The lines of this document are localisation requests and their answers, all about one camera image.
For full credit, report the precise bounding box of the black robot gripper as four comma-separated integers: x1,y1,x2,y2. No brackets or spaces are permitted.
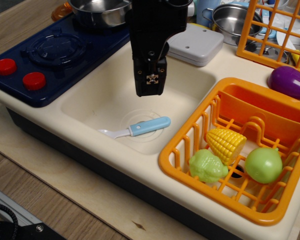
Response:
125,0,192,97

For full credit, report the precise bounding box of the steel pan on stove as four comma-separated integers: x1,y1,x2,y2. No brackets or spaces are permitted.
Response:
67,0,132,29

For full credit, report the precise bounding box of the grey plastic box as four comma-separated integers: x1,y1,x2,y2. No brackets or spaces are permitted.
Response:
167,23,224,67

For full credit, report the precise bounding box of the small steel pot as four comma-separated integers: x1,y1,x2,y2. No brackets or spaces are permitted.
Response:
202,3,265,47

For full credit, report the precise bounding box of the orange toy item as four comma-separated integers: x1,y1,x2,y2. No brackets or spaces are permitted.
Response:
51,2,73,22

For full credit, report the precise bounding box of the yellow toy corn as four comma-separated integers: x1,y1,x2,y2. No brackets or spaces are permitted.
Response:
205,128,247,166

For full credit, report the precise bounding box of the light green toy vegetable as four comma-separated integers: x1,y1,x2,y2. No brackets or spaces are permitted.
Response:
188,149,229,183

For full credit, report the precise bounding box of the navy blue toy stove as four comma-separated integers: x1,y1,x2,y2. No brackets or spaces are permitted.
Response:
0,13,129,108

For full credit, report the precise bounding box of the right red stove knob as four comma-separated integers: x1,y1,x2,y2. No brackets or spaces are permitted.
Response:
22,72,46,91

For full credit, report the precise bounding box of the red stove knob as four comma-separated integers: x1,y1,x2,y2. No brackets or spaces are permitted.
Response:
22,72,46,91
0,58,18,76

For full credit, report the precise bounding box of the orange dish drainer basket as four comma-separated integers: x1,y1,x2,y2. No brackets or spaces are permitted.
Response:
158,77,300,226

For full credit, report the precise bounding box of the orange plastic rack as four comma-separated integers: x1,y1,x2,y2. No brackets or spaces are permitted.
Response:
236,0,300,72

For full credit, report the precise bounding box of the purple toy eggplant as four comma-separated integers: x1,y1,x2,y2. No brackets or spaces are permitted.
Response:
267,66,300,100

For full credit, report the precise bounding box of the left red stove knob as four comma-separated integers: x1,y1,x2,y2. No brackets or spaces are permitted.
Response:
0,58,18,76

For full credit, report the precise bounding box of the green toy round fruit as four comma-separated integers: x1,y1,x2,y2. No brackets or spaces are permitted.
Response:
245,147,283,184

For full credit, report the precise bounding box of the black device with screw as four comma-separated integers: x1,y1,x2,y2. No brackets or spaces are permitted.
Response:
0,221,65,240

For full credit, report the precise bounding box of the black cable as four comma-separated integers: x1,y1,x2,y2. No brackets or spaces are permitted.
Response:
0,202,19,240

